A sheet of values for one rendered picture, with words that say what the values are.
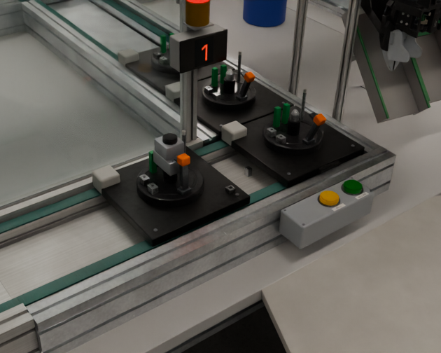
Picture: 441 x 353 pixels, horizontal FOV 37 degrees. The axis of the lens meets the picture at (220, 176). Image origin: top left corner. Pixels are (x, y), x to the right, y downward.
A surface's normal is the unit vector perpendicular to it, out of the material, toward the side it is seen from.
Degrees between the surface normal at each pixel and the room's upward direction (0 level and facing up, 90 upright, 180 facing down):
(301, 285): 0
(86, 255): 0
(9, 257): 0
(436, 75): 45
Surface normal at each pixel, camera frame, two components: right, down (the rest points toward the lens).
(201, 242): 0.04, -0.81
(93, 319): 0.60, 0.48
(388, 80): 0.34, -0.20
